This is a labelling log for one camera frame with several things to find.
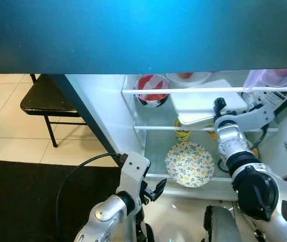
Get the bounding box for white edged glass fridge shelf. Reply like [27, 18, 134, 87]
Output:
[133, 124, 266, 134]
[121, 85, 287, 95]

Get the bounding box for dark grey fridge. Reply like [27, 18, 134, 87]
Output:
[0, 0, 287, 203]

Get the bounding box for lemon patterned round plate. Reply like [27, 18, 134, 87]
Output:
[164, 142, 216, 189]

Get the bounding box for white bowl with orange food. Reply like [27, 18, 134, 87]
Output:
[164, 72, 212, 88]

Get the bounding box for yellow food cup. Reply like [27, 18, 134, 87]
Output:
[173, 118, 192, 143]

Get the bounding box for yellow orange food pouch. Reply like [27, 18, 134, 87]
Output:
[246, 145, 261, 160]

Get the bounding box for black white printed package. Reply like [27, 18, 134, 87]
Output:
[261, 92, 287, 110]

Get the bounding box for purple translucent container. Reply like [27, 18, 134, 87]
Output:
[242, 68, 287, 94]

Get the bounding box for red white bowl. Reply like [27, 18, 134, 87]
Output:
[134, 74, 172, 108]

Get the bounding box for silver black robot leg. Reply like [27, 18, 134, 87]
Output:
[203, 204, 245, 242]

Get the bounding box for large black floor mat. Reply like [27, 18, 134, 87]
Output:
[0, 160, 126, 242]

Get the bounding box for black bench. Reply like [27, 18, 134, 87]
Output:
[20, 74, 89, 148]

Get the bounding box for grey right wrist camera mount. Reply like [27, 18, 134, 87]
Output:
[227, 102, 276, 133]

